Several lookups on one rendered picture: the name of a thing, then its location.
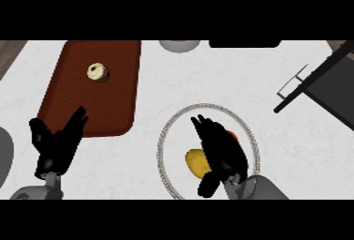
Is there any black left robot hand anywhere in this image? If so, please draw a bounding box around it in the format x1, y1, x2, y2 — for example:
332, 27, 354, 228
28, 106, 90, 180

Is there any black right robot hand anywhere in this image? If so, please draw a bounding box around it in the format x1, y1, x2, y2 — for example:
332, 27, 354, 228
189, 113, 249, 199

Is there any yellow lemon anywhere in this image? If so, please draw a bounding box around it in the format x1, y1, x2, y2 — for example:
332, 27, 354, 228
184, 148, 212, 180

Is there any white round placemat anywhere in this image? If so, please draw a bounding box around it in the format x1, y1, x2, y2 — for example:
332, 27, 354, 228
156, 103, 261, 201

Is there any brown rectangular placemat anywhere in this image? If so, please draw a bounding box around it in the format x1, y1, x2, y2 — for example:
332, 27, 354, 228
35, 40, 143, 138

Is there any dark tiered shelf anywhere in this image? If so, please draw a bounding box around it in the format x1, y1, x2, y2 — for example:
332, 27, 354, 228
273, 40, 354, 132

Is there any orange fruit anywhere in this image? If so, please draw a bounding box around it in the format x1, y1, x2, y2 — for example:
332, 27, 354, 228
226, 129, 239, 142

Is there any grey rounded object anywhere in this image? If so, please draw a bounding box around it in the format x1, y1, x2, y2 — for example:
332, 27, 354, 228
0, 126, 15, 189

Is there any pale can with dark rim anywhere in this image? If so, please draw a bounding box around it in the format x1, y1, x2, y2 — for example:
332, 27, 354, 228
85, 62, 111, 83

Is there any brown wooden strip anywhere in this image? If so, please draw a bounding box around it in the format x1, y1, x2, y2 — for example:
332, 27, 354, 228
0, 40, 29, 81

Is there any grey round bowl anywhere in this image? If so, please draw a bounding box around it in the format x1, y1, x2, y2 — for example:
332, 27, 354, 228
158, 40, 202, 53

